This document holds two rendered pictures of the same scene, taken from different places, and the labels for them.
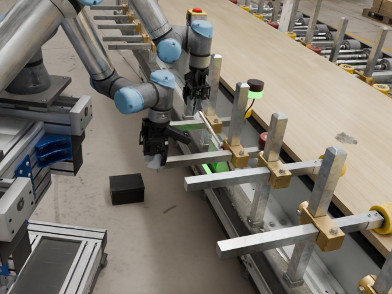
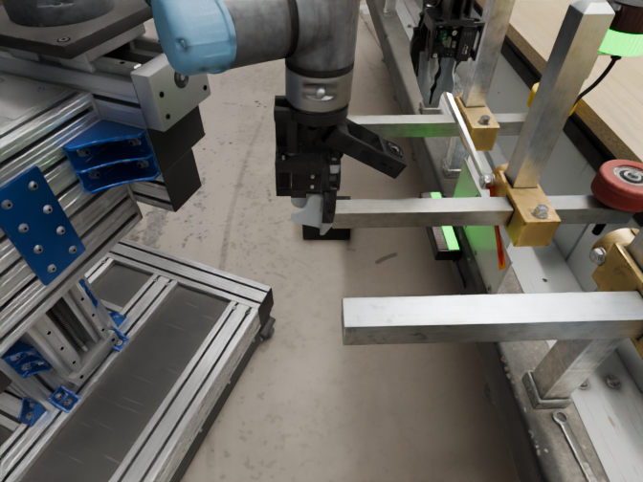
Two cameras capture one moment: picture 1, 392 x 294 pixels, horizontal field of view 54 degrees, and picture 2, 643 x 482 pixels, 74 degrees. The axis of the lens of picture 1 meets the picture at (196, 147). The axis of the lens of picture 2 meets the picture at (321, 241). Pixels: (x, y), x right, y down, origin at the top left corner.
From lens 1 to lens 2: 0.75 m
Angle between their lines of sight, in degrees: 21
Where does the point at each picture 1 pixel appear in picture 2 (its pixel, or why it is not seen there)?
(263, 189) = (599, 341)
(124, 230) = (311, 282)
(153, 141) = (298, 163)
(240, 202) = not seen: hidden behind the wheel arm
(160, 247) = not seen: hidden behind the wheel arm
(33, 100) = (41, 39)
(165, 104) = (327, 54)
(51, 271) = (174, 343)
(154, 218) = (359, 269)
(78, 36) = not seen: outside the picture
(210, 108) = (476, 89)
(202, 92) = (460, 39)
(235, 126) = (538, 138)
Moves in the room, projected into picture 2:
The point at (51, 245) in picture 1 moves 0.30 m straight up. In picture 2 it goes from (188, 299) to (161, 229)
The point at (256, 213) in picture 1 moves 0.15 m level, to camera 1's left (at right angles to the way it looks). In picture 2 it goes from (555, 383) to (432, 345)
